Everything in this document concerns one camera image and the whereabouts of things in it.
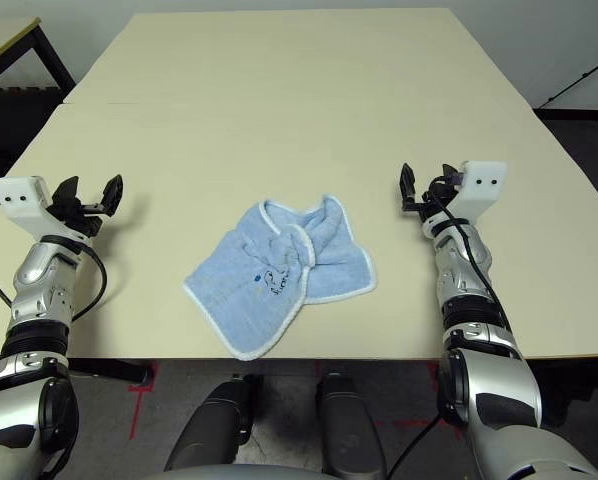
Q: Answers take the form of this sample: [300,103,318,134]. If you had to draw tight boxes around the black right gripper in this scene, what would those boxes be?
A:
[397,162,465,224]

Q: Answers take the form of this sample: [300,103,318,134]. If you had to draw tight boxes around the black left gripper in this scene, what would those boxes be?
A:
[48,173,125,241]

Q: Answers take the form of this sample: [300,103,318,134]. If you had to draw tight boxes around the light blue towel white trim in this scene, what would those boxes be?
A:
[181,195,379,362]

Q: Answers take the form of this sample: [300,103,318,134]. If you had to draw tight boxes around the black foam floor mat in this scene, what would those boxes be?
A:
[0,87,75,176]

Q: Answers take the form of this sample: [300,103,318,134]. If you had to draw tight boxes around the black low table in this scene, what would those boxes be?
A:
[532,107,598,221]

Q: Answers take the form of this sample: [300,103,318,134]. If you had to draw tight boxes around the black table base foot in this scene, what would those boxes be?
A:
[68,357,153,385]

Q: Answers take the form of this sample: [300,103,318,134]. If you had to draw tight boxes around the black stand rods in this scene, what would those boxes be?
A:
[537,48,598,172]

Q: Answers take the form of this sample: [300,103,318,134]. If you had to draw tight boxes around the grey robot left leg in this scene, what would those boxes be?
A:
[164,374,260,474]

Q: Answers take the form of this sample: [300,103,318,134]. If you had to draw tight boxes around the grey robot leg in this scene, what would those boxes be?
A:
[314,372,388,479]
[164,374,260,474]

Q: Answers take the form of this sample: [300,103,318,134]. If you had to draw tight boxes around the grey robot right leg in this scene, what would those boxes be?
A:
[314,372,388,479]

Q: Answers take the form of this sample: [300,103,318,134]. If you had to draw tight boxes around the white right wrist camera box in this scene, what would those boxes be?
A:
[451,160,509,224]

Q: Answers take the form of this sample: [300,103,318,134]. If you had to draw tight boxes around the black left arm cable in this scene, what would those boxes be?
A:
[0,242,109,321]

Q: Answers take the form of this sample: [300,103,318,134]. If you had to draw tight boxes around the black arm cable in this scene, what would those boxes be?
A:
[0,242,109,321]
[388,187,513,480]

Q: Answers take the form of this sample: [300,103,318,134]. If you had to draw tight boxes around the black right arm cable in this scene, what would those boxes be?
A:
[388,187,513,480]

